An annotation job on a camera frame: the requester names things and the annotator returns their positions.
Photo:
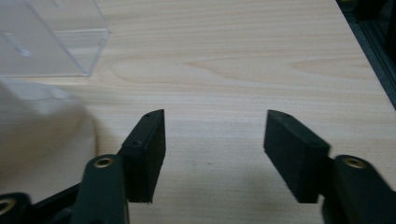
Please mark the white baseball cap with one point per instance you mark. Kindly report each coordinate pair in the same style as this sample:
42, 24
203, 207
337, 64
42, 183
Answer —
37, 130

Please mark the metal frame rail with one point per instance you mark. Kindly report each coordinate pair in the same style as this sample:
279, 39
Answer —
378, 59

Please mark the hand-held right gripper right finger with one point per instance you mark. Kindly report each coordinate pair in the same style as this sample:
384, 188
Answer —
294, 149

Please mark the clear acrylic display stand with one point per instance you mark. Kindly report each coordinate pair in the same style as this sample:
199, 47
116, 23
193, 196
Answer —
77, 43

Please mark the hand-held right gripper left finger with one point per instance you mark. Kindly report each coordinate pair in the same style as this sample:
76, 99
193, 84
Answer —
144, 155

